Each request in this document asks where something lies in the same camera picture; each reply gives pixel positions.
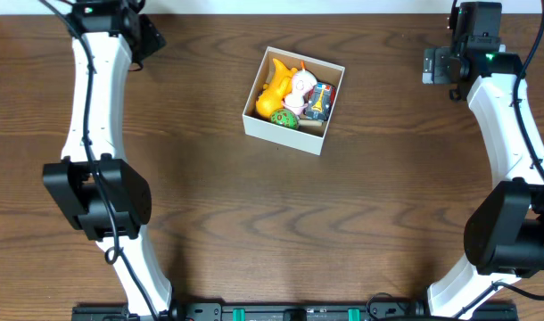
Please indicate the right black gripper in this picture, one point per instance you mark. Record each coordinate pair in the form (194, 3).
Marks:
(437, 65)

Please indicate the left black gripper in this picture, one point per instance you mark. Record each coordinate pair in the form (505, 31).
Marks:
(152, 37)

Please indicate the red grey toy car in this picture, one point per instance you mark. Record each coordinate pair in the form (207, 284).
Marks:
(320, 102)

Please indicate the white pink chicken toy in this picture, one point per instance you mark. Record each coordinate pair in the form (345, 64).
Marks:
(303, 81)

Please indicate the orange rubber dinosaur toy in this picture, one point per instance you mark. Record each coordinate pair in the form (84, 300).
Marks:
(275, 91)

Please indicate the white cardboard box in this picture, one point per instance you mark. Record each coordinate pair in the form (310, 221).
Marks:
(306, 138)

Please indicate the wooden pig rattle drum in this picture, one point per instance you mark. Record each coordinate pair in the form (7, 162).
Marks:
(310, 123)

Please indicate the green number ball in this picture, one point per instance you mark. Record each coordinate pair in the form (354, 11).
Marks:
(285, 118)

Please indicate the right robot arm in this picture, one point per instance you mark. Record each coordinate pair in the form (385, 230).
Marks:
(504, 238)

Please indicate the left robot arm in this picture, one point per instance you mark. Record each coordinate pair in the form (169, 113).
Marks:
(93, 185)

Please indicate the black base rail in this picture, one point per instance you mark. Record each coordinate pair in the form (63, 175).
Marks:
(379, 308)

